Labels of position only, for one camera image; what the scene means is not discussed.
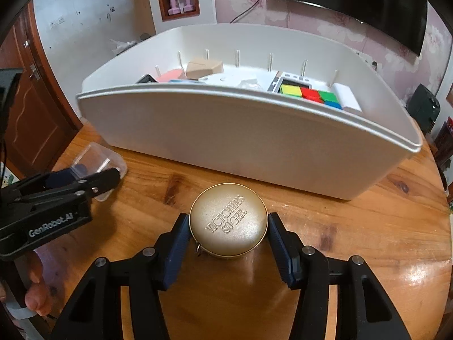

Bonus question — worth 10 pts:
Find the wooden door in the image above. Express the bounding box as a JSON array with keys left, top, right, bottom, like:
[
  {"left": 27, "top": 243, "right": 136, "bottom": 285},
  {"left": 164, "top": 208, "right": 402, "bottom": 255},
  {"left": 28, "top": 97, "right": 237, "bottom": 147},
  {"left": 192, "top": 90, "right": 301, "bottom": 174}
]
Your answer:
[{"left": 0, "top": 0, "right": 85, "bottom": 181}]

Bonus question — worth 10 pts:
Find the red dark package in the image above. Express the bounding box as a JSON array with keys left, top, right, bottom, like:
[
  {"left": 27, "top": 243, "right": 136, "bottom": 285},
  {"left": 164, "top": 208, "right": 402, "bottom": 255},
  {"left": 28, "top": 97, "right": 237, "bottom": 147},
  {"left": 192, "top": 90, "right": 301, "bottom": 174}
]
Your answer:
[{"left": 435, "top": 117, "right": 453, "bottom": 181}]

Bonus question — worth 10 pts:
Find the white flat device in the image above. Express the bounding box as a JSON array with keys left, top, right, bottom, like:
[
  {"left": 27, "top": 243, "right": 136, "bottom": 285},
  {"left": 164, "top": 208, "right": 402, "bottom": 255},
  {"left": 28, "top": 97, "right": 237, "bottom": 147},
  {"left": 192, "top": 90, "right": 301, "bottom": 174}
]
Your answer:
[{"left": 198, "top": 73, "right": 262, "bottom": 91}]

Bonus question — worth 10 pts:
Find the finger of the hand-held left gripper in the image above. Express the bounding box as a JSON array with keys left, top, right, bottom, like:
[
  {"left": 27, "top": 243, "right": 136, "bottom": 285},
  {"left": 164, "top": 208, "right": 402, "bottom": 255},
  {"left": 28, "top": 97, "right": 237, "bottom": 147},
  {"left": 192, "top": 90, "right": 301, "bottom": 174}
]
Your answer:
[
  {"left": 14, "top": 165, "right": 89, "bottom": 199},
  {"left": 69, "top": 167, "right": 121, "bottom": 202}
]

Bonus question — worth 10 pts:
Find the white wall power strip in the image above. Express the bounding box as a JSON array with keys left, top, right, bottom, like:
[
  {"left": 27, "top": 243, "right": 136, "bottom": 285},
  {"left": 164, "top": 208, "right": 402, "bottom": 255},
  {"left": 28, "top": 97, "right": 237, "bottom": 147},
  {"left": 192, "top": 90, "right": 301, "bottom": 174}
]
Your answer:
[{"left": 355, "top": 50, "right": 379, "bottom": 69}]

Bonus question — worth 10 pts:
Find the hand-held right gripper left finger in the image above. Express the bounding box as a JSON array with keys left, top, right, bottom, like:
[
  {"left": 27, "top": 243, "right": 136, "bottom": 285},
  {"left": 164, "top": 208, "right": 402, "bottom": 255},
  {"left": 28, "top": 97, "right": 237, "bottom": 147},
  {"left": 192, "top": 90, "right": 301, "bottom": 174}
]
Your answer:
[{"left": 53, "top": 213, "right": 190, "bottom": 340}]

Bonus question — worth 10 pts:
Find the clear plastic box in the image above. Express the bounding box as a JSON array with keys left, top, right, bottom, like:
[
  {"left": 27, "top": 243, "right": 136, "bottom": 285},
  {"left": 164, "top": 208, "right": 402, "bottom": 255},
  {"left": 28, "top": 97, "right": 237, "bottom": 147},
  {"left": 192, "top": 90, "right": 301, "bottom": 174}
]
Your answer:
[{"left": 52, "top": 142, "right": 128, "bottom": 202}]

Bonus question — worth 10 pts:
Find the round gold tin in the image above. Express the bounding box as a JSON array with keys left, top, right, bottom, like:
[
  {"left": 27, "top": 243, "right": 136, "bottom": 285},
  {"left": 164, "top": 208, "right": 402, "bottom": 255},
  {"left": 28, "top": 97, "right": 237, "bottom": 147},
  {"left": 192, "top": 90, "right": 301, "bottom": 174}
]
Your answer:
[{"left": 189, "top": 183, "right": 268, "bottom": 260}]

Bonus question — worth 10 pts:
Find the pink block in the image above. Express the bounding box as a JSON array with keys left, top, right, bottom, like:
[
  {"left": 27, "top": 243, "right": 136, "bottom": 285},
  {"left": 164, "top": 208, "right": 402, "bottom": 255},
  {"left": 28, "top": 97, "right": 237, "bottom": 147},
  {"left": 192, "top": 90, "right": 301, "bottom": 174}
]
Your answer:
[{"left": 157, "top": 69, "right": 186, "bottom": 83}]

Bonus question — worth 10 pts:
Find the person's left hand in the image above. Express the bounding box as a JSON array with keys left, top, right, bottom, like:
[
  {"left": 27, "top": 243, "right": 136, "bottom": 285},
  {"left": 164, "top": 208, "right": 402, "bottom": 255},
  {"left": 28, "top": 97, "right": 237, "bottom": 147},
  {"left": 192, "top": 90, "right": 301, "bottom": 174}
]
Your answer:
[{"left": 25, "top": 250, "right": 54, "bottom": 316}]

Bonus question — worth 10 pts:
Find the black small appliance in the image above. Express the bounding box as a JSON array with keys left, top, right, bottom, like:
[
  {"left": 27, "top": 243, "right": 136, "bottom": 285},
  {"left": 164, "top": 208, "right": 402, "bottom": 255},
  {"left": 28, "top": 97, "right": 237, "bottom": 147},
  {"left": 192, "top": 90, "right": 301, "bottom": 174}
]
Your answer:
[{"left": 406, "top": 84, "right": 441, "bottom": 136}]

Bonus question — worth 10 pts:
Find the colourful puzzle cube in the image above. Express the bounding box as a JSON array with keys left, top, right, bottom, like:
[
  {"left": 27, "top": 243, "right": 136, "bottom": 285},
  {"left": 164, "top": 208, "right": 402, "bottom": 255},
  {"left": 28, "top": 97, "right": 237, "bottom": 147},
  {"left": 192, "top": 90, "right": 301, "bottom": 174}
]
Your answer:
[{"left": 279, "top": 84, "right": 342, "bottom": 110}]

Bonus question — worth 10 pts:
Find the grey television cable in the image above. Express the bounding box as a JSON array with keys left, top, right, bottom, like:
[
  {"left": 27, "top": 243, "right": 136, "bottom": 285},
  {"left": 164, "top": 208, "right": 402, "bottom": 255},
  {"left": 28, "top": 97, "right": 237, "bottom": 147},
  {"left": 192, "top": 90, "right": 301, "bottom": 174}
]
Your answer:
[{"left": 229, "top": 0, "right": 272, "bottom": 24}]

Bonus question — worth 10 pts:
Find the small beige cardboard box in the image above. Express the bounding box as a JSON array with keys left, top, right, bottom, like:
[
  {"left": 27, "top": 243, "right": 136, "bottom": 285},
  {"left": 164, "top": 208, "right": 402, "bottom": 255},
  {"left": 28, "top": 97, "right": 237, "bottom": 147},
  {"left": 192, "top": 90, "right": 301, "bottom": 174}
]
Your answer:
[{"left": 186, "top": 59, "right": 224, "bottom": 79}]

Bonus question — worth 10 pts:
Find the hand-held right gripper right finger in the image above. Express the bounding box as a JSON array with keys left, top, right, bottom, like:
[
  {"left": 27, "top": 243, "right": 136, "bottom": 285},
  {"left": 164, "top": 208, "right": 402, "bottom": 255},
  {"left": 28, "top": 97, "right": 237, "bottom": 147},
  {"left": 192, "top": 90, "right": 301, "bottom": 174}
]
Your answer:
[{"left": 267, "top": 212, "right": 413, "bottom": 340}]

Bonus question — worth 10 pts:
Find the white plastic storage bin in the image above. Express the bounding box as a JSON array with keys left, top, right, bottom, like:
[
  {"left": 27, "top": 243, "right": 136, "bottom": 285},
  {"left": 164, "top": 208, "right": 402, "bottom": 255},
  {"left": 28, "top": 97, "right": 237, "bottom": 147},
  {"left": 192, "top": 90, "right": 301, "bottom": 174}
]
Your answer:
[{"left": 76, "top": 23, "right": 423, "bottom": 201}]

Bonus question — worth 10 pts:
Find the small white box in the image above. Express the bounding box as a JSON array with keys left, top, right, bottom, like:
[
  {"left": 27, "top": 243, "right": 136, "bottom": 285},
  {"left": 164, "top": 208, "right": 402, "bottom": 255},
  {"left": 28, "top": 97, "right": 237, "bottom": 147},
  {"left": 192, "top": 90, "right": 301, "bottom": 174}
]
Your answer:
[{"left": 333, "top": 82, "right": 362, "bottom": 114}]

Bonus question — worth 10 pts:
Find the silver digital camera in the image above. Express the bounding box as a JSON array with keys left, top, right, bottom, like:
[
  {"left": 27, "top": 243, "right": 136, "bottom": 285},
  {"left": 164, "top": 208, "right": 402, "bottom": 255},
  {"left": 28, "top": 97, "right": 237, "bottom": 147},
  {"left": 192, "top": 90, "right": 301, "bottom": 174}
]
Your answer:
[{"left": 268, "top": 72, "right": 312, "bottom": 93}]

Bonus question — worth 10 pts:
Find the black flat television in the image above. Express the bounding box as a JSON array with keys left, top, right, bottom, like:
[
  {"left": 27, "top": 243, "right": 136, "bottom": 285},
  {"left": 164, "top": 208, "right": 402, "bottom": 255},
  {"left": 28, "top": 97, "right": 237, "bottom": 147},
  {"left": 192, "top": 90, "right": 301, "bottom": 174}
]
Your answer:
[{"left": 271, "top": 0, "right": 429, "bottom": 57}]

